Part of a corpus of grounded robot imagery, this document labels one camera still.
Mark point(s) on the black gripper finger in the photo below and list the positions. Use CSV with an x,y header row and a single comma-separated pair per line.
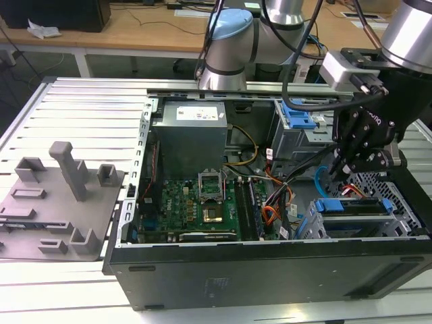
x,y
351,131
378,160

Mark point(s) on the hard disk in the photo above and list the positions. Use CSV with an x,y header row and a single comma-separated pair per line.
x,y
351,205

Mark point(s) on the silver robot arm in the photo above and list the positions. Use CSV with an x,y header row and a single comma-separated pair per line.
x,y
226,57

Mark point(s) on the silver metal disk bay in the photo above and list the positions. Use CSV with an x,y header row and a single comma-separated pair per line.
x,y
314,224

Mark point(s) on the black RAM slot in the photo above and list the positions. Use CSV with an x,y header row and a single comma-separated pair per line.
x,y
240,209

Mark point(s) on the blue plastic drive latch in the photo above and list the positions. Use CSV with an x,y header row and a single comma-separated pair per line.
x,y
297,118

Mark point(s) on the silver optical drive cage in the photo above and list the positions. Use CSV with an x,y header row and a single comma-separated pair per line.
x,y
293,145

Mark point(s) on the CPU socket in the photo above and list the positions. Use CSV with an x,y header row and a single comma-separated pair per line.
x,y
213,214

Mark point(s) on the grey power supply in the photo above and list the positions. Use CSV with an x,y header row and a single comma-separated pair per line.
x,y
189,141

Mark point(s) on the black graphics card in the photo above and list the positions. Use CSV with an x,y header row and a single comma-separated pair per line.
x,y
207,236

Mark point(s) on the black PC case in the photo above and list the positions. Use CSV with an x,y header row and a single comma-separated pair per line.
x,y
236,276

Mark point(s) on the green motherboard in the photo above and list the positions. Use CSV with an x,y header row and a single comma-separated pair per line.
x,y
175,209

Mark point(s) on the wooden desk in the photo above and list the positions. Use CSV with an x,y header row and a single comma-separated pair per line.
x,y
135,37

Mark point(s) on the grey parts rack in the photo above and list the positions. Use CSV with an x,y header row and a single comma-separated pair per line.
x,y
50,216

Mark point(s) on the black box on desk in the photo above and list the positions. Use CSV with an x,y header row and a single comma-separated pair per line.
x,y
57,13

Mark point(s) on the crumpled white paper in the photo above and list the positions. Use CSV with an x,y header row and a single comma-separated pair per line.
x,y
44,30

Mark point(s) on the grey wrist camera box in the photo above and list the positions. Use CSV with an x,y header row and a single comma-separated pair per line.
x,y
337,72

